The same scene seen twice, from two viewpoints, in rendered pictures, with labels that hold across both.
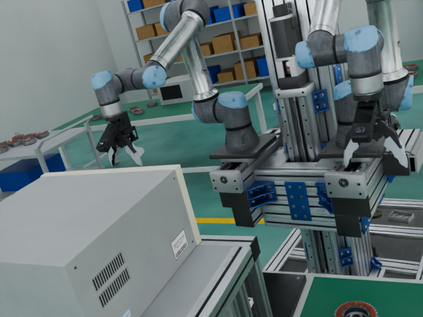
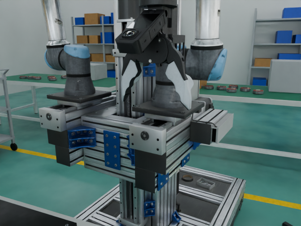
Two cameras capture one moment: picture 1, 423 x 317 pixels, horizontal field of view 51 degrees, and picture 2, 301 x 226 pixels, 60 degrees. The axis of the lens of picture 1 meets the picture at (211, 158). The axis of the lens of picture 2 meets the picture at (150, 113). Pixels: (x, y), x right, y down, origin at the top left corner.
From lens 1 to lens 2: 0.73 m
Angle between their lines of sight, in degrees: 8
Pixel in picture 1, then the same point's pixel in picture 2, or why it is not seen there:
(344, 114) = (160, 73)
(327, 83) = not seen: hidden behind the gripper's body
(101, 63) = not seen: hidden behind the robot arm
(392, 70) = (208, 37)
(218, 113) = (62, 59)
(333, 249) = (139, 199)
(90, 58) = (44, 47)
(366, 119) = (144, 24)
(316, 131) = (141, 92)
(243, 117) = (82, 67)
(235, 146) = (69, 90)
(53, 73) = (15, 49)
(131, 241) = not seen: outside the picture
